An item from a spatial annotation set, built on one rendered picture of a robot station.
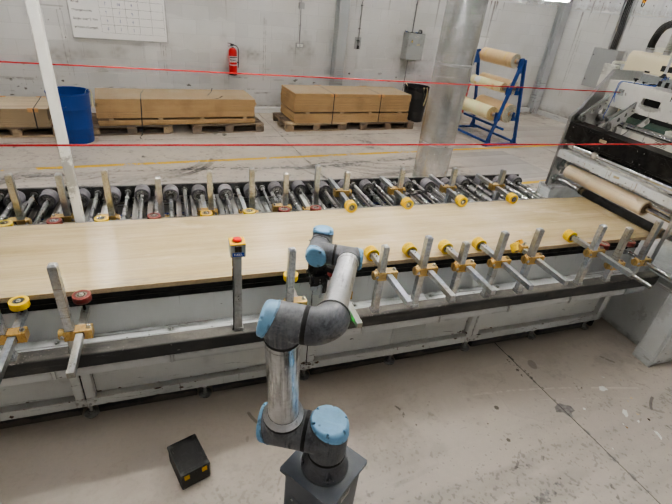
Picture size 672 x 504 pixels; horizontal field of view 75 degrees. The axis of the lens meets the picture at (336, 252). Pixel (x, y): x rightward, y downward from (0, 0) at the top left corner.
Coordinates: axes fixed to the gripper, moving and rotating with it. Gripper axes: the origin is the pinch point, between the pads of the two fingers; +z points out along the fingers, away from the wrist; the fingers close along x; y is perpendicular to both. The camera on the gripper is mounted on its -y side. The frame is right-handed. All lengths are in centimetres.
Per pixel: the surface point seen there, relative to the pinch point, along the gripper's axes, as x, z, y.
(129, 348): -17, 29, 87
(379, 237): -61, 9, -62
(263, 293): -37.8, 23.0, 19.0
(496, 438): 39, 99, -108
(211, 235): -83, 9, 41
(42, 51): -117, -85, 114
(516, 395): 15, 99, -145
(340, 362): -35, 87, -33
